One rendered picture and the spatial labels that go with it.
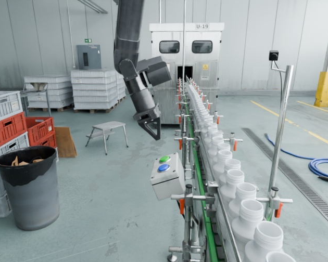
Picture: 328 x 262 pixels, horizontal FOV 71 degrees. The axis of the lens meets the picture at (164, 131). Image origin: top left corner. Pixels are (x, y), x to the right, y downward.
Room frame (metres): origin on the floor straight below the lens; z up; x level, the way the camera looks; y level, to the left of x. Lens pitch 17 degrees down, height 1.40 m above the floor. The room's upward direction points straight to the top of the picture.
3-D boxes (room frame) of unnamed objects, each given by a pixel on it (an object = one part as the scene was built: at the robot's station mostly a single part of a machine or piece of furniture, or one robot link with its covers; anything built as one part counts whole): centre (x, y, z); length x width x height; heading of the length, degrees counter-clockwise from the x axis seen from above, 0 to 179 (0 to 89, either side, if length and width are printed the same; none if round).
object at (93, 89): (6.99, 2.05, 0.59); 1.24 x 1.03 x 1.17; 179
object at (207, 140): (0.81, -0.18, 1.08); 0.06 x 0.06 x 0.17
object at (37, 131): (2.82, 1.75, 0.55); 0.61 x 0.41 x 0.22; 179
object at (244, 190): (0.40, -0.16, 1.08); 0.06 x 0.06 x 0.17
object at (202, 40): (5.48, -0.47, 1.05); 1.60 x 1.40 x 2.10; 177
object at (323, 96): (7.45, -5.19, 0.55); 0.40 x 0.40 x 1.10; 87
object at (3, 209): (2.11, 1.69, 0.11); 0.61 x 0.41 x 0.22; 2
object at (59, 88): (7.17, 3.43, 0.50); 1.23 x 1.05 x 1.00; 175
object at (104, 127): (3.68, 0.98, 0.21); 0.61 x 0.47 x 0.41; 50
